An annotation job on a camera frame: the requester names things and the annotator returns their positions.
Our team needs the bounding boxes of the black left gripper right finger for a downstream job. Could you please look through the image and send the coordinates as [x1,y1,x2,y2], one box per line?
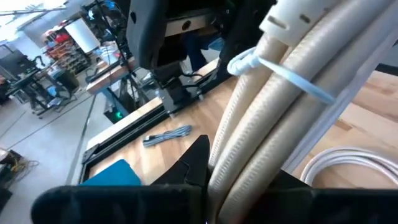
[248,169,398,224]

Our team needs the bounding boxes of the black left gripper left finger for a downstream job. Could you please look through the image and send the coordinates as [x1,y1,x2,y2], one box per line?
[30,134,211,224]

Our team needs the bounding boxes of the blue braided cable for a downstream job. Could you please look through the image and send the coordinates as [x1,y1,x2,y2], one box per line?
[142,124,193,148]

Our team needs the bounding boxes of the thick beige cable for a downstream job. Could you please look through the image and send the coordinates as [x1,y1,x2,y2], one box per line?
[207,0,398,224]

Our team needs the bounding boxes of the blue plastic bin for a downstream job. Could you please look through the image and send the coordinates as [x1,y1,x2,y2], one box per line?
[80,159,143,187]

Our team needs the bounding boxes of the black box with green light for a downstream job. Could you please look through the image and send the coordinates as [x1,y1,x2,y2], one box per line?
[104,105,129,124]

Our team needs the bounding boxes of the wooden top workbench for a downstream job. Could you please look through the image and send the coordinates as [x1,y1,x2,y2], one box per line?
[85,55,139,96]

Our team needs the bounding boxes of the black office desk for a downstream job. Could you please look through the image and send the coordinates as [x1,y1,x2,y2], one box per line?
[0,49,79,118]

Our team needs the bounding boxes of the shelf with coloured bins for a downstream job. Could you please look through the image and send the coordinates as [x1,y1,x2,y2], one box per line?
[43,29,90,75]

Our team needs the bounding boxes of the white panel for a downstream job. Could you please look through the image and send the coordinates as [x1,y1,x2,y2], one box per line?
[63,17,102,54]

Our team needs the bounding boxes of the thin white coiled cable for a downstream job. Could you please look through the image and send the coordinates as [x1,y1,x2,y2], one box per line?
[300,146,398,187]

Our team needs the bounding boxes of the black aluminium table frame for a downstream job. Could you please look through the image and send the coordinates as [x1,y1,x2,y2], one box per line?
[79,58,225,185]

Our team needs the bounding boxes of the tangled floor cables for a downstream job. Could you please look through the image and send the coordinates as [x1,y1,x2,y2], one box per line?
[0,149,40,188]

